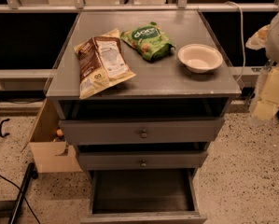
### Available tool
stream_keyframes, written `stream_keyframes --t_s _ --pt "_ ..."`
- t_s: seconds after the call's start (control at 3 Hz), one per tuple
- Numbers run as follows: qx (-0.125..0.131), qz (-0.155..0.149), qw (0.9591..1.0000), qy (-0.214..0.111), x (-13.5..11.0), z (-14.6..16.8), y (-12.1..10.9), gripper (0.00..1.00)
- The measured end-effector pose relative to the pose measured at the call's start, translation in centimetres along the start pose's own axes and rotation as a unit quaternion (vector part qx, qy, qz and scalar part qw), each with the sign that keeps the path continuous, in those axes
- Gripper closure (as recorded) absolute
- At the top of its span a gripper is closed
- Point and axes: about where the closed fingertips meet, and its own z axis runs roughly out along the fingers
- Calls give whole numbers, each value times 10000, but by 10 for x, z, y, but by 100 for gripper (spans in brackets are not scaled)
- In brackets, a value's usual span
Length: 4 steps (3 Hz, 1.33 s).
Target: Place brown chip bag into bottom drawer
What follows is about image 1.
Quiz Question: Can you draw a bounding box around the grey drawer cabinet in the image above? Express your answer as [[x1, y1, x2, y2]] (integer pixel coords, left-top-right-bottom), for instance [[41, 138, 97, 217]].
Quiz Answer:
[[45, 9, 243, 224]]

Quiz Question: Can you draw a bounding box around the grey top drawer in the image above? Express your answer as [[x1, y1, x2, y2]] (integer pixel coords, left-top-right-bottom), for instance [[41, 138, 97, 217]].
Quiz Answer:
[[60, 118, 224, 145]]

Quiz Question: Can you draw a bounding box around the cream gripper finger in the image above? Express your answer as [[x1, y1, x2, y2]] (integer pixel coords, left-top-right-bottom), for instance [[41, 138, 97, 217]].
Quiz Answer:
[[245, 25, 270, 50], [253, 64, 279, 121]]

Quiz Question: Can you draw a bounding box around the grey middle drawer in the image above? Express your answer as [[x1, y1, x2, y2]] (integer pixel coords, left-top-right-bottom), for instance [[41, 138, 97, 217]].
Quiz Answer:
[[78, 151, 207, 171]]

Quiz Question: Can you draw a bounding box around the grey open bottom drawer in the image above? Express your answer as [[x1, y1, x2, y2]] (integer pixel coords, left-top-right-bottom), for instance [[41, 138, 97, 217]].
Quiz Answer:
[[80, 169, 206, 224]]

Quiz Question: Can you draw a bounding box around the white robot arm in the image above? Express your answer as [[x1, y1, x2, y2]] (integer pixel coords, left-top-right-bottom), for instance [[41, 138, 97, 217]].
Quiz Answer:
[[245, 12, 279, 122]]

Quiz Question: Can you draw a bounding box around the orange ball in box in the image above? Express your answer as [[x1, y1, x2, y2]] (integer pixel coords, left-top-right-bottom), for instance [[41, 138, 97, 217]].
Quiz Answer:
[[56, 129, 63, 137]]

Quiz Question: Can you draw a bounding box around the brown and cream chip bag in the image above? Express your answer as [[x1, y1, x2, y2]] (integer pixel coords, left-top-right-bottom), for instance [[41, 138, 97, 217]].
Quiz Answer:
[[74, 29, 135, 99]]

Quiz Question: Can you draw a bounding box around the cardboard box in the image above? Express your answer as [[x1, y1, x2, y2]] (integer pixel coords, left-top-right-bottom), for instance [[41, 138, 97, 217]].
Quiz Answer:
[[27, 99, 81, 173]]

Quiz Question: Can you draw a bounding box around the black floor cable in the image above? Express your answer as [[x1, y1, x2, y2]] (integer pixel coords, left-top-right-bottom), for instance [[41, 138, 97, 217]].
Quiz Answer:
[[0, 166, 41, 224]]

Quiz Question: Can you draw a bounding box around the black clamp on floor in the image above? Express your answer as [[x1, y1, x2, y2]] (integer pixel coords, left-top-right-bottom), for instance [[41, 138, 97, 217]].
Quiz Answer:
[[0, 119, 9, 138]]

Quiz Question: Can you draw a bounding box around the white paper bowl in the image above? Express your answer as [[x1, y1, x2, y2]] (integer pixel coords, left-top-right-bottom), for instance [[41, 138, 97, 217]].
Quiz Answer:
[[177, 44, 223, 74]]

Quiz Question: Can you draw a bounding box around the green chip bag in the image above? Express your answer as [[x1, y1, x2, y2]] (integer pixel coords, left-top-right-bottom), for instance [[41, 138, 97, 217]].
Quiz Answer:
[[120, 21, 174, 62]]

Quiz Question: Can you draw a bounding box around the black floor pole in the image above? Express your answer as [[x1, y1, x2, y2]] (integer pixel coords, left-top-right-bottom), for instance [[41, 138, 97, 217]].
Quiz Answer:
[[8, 162, 37, 224]]

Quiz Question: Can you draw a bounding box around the white hanging cable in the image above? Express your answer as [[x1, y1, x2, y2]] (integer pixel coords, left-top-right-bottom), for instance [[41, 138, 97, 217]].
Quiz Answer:
[[225, 1, 246, 82]]

